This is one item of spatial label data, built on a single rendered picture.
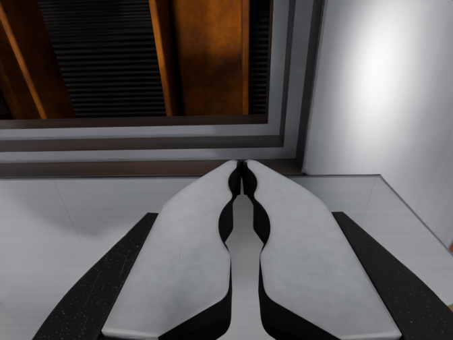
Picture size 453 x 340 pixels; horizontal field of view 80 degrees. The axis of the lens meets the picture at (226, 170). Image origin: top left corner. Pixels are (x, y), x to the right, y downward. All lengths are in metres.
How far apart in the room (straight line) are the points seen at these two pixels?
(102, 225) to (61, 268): 0.05
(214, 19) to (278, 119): 0.16
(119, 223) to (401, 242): 0.16
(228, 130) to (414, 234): 0.12
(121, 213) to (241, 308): 0.11
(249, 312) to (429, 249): 0.12
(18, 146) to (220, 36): 0.20
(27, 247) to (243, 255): 0.13
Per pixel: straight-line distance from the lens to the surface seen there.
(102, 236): 0.18
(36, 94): 0.32
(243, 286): 0.20
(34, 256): 0.22
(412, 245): 0.19
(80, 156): 0.17
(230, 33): 0.30
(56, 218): 0.18
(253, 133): 0.16
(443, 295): 0.24
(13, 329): 0.31
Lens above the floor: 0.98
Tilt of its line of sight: 58 degrees down
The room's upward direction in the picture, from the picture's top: 177 degrees counter-clockwise
